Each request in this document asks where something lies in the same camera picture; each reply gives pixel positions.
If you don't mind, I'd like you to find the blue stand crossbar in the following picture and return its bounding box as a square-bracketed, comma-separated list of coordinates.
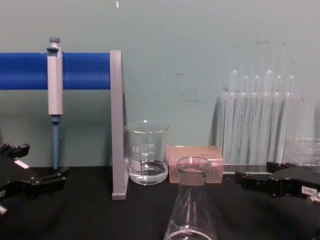
[0, 51, 111, 91]

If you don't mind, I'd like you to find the glass conical flask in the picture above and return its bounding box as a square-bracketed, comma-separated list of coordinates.
[163, 156, 217, 240]

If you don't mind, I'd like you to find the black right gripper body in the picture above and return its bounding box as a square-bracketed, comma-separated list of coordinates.
[268, 166, 320, 199]

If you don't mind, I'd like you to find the black table cloth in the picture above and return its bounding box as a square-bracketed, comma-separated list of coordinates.
[0, 163, 320, 240]

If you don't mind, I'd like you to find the grey stand upright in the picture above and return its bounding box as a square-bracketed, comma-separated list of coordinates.
[109, 49, 130, 202]

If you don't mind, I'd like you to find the pink pipette tip box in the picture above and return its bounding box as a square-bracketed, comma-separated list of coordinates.
[164, 145, 224, 185]

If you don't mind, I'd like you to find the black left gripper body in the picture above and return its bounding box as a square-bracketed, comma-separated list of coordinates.
[0, 149, 39, 200]

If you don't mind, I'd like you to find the grey pipette with blue tip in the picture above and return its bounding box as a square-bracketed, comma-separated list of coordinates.
[47, 36, 64, 170]

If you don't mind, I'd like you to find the glass beaker with water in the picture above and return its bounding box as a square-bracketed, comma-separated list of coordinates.
[124, 120, 170, 186]

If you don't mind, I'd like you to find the clear acrylic rack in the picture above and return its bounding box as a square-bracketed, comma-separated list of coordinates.
[221, 91, 303, 174]

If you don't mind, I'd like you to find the clear plastic dropper pipette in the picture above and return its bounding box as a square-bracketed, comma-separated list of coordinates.
[249, 74, 260, 148]
[223, 69, 239, 158]
[259, 69, 274, 151]
[238, 75, 250, 151]

